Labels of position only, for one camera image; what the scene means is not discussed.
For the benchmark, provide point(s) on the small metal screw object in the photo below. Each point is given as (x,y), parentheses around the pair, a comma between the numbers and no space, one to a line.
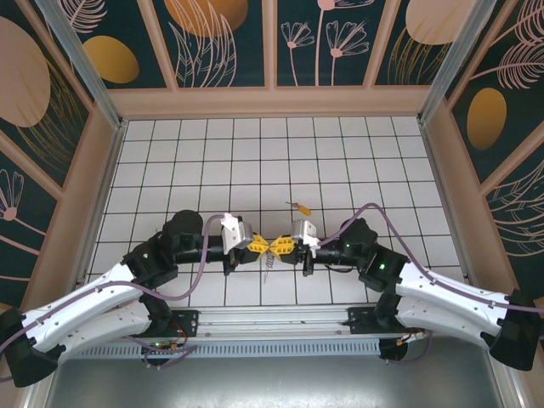
(268,259)

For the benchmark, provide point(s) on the key with yellow cover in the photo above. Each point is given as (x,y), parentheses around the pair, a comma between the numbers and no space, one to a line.
(306,209)

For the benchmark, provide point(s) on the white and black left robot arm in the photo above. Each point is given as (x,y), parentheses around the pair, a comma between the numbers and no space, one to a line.
(110,327)

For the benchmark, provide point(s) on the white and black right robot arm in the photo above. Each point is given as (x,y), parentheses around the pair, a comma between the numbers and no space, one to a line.
(446,323)

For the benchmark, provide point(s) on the small circuit board with LED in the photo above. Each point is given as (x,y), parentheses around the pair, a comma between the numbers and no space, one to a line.
(159,345)

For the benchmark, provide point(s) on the grey metal sheet panel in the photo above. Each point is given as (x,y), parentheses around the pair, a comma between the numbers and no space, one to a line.
(272,382)

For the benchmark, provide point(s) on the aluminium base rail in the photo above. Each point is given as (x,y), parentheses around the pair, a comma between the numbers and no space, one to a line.
(272,321)

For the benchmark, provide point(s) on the aluminium frame rail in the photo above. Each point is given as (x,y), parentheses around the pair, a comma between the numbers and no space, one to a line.
(446,200)
(103,200)

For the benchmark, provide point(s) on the aluminium frame post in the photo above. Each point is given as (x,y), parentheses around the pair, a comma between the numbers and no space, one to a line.
(449,59)
(91,68)
(513,391)
(37,401)

